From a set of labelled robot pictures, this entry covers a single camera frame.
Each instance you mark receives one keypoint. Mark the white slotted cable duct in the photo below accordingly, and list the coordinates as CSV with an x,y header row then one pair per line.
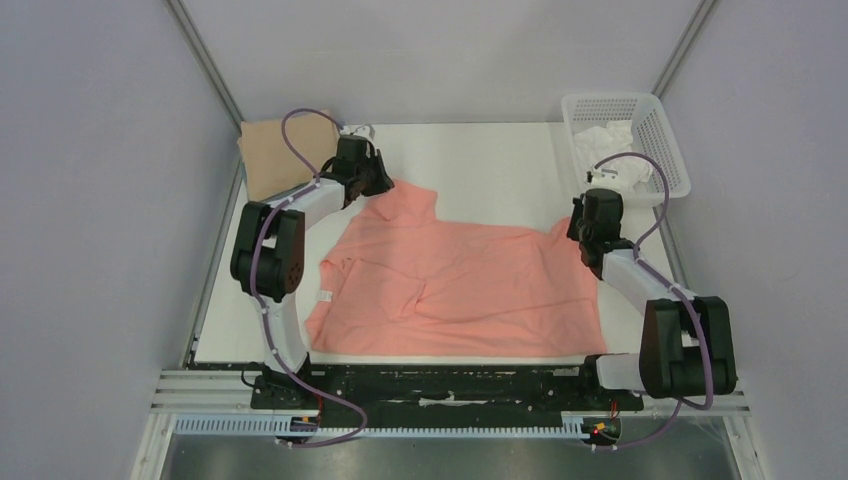
x,y
278,425

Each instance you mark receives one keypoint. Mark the salmon pink t shirt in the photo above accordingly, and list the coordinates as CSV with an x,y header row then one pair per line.
x,y
402,282

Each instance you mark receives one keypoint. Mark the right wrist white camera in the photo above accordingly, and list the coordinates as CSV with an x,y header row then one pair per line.
x,y
606,179

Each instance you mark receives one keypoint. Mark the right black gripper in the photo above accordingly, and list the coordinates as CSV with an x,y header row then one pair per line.
x,y
582,232

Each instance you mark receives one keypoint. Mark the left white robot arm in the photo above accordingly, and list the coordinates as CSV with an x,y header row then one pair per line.
x,y
268,262

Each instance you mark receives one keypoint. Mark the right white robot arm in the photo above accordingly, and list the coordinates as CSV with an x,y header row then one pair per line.
x,y
686,351

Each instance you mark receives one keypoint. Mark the wrist white camera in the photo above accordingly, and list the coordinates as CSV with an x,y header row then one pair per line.
x,y
606,179
366,130

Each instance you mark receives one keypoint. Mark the beige folded t shirt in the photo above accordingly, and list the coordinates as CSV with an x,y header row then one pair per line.
x,y
279,156

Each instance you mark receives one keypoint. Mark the right aluminium frame post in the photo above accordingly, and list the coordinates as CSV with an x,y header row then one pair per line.
x,y
697,22

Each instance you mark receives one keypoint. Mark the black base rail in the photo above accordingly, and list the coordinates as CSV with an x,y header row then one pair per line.
x,y
417,395

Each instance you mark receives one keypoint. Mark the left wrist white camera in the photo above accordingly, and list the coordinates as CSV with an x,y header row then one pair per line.
x,y
366,130

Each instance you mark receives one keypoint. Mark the white crumpled t shirt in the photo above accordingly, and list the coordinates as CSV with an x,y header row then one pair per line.
x,y
601,147

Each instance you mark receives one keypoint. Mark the aluminium frame post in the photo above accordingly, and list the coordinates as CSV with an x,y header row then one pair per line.
x,y
697,22
192,36

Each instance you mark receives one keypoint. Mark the left aluminium frame post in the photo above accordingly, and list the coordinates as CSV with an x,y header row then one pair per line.
x,y
192,36

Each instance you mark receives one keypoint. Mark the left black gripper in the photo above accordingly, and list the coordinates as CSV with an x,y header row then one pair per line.
x,y
384,183

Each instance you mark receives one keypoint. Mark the white plastic laundry basket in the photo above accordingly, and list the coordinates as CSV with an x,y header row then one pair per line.
x,y
654,140

